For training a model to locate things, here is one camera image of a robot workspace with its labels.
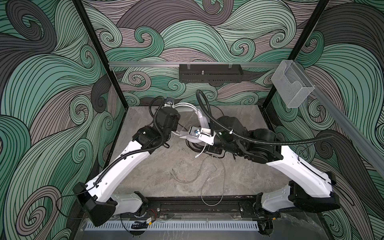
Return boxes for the white headphones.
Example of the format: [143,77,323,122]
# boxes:
[172,103,211,158]

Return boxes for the white headphone cable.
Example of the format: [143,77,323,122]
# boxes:
[170,149,226,208]

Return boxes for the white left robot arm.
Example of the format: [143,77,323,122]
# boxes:
[73,107,181,227]

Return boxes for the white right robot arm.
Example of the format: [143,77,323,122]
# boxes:
[210,116,341,213]

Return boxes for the black gaming headphones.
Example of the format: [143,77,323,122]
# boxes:
[186,140,223,155]

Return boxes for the black corrugated left conduit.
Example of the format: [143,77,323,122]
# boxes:
[93,96,166,188]

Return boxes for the black corrugated conduit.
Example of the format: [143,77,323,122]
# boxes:
[196,90,334,146]
[93,96,166,188]

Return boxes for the black corrugated right conduit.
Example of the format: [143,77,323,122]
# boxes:
[196,90,334,146]

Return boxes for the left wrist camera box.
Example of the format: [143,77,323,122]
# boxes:
[164,97,175,108]

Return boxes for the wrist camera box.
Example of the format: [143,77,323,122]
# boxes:
[187,126,215,146]
[164,97,175,108]

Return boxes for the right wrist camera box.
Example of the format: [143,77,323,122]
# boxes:
[187,126,215,146]

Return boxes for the black perforated wall tray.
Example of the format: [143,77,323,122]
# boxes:
[179,65,244,86]

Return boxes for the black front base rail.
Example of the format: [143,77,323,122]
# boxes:
[131,194,301,218]

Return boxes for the aluminium back rail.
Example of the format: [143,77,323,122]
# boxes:
[108,61,280,69]

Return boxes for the aluminium rail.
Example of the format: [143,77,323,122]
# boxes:
[280,61,384,177]
[108,61,280,69]

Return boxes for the clear plastic wall bin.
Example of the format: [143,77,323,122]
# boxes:
[271,60,315,109]

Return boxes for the white slotted cable duct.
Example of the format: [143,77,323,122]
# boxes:
[85,220,259,232]

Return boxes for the aluminium right rail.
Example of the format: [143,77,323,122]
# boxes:
[280,61,384,177]

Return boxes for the black left rear frame post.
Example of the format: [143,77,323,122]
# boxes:
[72,0,129,111]

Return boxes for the black frame post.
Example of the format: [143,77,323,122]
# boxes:
[260,0,329,112]
[72,0,129,111]

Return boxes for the black right rear frame post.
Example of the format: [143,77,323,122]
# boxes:
[260,0,329,112]

